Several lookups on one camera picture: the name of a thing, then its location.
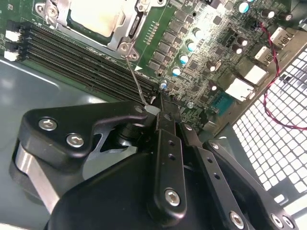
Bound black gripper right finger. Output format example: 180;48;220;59
167;99;300;230

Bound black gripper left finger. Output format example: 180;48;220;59
9;94;189;228

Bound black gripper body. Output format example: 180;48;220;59
47;143;225;230

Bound metal locking lever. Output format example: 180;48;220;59
124;56;151;107

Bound silver CPU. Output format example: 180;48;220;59
69;0;127;38

